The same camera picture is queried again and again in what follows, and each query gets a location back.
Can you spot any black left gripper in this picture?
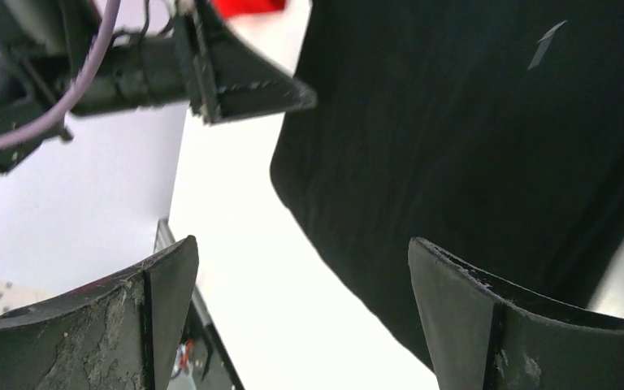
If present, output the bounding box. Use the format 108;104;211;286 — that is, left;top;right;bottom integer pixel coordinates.
0;1;187;174

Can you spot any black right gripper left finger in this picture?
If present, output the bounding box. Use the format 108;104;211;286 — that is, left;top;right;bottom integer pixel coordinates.
0;236;199;389

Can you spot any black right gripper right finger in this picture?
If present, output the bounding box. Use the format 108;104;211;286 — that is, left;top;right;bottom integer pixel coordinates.
408;238;624;390

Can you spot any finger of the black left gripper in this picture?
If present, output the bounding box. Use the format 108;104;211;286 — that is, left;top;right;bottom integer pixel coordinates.
174;1;317;124

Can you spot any black t shirt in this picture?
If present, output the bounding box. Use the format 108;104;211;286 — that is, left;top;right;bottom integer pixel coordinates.
271;1;624;366

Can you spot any red folded t shirt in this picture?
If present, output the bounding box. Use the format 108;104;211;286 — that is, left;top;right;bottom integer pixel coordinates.
212;0;287;19

